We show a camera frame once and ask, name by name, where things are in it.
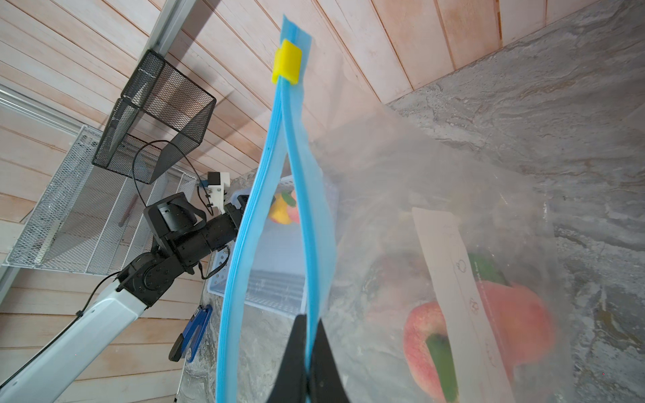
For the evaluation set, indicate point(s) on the white wire mesh shelf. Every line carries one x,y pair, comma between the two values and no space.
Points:
90,220

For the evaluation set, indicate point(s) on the yellow mango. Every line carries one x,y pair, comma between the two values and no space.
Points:
278,211

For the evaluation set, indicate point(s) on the clear zip-top bag with label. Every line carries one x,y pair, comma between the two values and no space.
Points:
410,212

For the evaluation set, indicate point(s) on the light blue plastic basket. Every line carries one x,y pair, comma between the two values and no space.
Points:
277,280

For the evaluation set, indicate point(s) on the pink peach with leaf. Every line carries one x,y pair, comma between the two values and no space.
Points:
523,326

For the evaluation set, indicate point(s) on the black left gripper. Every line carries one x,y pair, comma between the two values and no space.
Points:
235,210

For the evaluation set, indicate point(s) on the aluminium wall frame rail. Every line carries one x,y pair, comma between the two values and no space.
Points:
70,61

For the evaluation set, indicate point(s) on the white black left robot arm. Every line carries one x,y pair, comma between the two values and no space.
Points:
182,236

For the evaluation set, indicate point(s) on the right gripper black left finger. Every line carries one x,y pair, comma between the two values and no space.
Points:
291,381

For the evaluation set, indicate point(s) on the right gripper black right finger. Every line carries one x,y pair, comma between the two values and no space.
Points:
324,382

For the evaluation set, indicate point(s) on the black mesh wall basket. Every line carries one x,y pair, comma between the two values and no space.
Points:
159,91

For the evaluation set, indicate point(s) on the blue object beside table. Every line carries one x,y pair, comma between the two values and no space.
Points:
188,342

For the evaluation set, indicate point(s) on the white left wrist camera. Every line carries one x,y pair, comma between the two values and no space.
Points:
215,186

